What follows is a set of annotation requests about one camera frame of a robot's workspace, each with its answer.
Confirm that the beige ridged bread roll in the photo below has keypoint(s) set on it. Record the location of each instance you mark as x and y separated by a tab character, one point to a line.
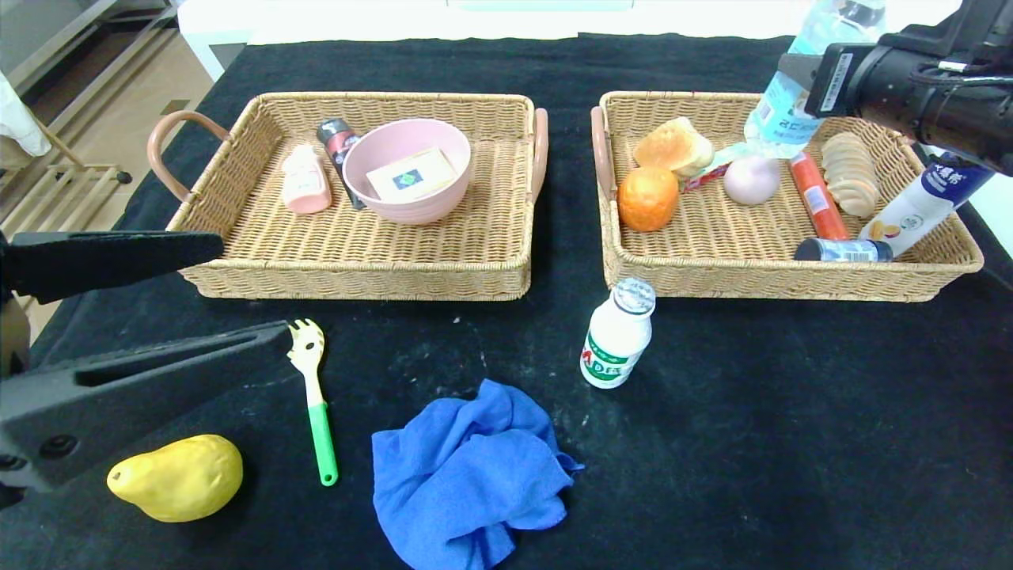
848	178

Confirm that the black tube red label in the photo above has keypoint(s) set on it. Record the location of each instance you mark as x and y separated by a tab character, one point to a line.
339	144

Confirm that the white card box blue diamond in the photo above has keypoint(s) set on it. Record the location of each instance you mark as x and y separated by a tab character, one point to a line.
411	178

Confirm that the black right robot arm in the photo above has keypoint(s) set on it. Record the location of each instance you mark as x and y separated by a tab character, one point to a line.
934	103

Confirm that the white bottle blue cap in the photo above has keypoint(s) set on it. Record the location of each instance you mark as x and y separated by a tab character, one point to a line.
910	214

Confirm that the green red snack pack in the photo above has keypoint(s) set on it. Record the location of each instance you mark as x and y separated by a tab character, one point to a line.
700	178

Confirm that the white counter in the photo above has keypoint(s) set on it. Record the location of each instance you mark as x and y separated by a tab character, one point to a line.
316	20

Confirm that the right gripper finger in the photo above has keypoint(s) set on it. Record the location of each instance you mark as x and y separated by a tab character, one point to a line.
798	71

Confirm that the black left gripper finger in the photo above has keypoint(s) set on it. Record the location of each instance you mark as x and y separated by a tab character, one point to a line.
111	261
134	396

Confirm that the blue cloth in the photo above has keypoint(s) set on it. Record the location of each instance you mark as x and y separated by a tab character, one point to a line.
467	475

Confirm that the black table cloth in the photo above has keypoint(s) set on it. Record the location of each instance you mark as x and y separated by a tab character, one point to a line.
712	475

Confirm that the white milk drink bottle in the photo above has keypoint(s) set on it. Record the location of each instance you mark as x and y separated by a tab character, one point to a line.
617	336

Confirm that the yellow pear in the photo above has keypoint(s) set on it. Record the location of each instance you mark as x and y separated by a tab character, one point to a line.
178	479

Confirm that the beige metal trolley rack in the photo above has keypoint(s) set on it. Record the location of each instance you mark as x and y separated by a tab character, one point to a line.
71	190

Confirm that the metal shelf frame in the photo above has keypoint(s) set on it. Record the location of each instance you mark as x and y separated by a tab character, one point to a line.
79	36

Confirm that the white hanging cloth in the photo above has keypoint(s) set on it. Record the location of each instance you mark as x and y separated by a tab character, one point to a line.
20	119

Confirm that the pale pink egg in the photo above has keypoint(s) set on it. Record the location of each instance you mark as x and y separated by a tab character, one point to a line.
752	182

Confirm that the small pink bottle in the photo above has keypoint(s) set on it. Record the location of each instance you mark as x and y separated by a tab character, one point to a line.
305	184

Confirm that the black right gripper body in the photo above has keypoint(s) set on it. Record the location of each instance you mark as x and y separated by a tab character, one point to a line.
828	79

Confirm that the orange fruit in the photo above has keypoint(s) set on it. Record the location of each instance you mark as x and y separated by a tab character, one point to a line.
647	200

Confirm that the pink bowl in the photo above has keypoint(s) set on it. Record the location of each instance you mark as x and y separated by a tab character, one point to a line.
427	210

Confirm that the orange sausage stick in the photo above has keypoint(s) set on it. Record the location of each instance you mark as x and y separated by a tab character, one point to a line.
815	198

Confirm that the clear water bottle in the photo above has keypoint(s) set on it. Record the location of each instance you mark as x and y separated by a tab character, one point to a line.
779	119

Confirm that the golden bread bun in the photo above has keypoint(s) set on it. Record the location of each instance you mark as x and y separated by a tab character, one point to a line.
669	149

